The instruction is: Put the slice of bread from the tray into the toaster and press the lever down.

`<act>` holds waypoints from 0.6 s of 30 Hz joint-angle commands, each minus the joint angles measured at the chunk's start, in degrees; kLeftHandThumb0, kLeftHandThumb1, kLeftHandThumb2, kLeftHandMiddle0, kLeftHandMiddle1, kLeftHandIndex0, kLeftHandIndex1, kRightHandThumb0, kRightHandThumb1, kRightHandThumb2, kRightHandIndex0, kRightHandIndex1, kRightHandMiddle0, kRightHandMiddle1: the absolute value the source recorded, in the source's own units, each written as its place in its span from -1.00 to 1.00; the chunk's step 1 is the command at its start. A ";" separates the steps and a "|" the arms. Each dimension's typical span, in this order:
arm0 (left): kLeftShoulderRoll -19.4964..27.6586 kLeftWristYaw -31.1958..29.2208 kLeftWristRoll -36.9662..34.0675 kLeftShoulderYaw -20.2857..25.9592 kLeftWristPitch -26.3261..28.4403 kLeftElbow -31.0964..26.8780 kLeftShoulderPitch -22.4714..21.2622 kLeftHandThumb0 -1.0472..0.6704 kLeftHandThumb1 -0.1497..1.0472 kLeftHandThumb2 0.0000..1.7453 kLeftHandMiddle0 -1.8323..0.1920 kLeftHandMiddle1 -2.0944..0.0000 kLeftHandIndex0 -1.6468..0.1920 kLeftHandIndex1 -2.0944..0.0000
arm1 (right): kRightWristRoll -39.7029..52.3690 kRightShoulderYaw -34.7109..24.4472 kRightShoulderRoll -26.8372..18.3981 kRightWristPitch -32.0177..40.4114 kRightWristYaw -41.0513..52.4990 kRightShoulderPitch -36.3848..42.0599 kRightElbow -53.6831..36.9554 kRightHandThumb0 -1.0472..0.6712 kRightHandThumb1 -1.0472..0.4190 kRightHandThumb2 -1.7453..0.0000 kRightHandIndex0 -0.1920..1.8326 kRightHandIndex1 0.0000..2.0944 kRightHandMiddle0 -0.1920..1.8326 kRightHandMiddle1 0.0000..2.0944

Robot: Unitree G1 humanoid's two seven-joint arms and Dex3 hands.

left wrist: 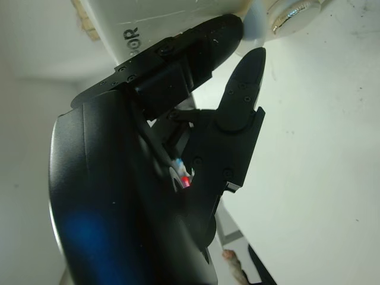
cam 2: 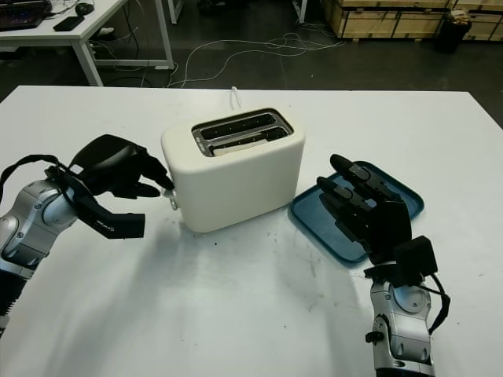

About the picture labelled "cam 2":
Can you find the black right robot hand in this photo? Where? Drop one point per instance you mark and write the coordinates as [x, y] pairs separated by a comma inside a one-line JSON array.
[[389, 224]]

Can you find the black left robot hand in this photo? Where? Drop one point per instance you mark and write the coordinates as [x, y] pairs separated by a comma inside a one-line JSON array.
[[106, 161]]

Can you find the slice of white bread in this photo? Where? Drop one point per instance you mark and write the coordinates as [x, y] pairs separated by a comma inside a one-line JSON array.
[[239, 148]]

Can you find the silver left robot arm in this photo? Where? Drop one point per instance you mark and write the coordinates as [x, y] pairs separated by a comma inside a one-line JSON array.
[[31, 224]]

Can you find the blue plastic tray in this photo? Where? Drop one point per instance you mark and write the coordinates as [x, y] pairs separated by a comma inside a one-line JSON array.
[[314, 220]]

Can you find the silver toaster dial knob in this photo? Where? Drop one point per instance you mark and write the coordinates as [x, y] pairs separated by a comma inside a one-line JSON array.
[[173, 202]]

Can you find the white two-slot toaster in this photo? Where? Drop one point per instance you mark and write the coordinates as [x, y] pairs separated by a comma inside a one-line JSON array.
[[236, 192]]

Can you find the white office desk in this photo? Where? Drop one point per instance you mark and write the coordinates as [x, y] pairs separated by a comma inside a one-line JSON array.
[[92, 23]]

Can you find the black smartphone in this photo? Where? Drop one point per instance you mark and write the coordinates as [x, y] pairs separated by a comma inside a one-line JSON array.
[[68, 23]]

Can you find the black computer mouse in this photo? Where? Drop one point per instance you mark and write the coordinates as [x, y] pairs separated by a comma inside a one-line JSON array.
[[84, 7]]

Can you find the black keyboard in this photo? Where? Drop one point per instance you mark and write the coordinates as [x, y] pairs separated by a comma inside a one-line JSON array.
[[21, 15]]

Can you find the black waste bin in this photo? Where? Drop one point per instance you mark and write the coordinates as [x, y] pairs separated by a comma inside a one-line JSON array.
[[455, 33]]

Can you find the wooden crate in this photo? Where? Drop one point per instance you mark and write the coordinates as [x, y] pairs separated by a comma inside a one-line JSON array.
[[377, 17], [487, 19]]

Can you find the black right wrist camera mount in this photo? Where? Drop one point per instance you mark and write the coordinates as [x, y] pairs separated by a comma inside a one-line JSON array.
[[416, 259]]

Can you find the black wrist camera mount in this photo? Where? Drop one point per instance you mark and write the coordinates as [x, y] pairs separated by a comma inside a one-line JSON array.
[[416, 259], [114, 225]]

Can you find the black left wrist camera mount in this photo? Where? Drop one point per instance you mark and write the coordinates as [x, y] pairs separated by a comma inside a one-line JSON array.
[[114, 225]]

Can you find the white table frame legs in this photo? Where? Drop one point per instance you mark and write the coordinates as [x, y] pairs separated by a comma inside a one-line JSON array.
[[173, 9]]

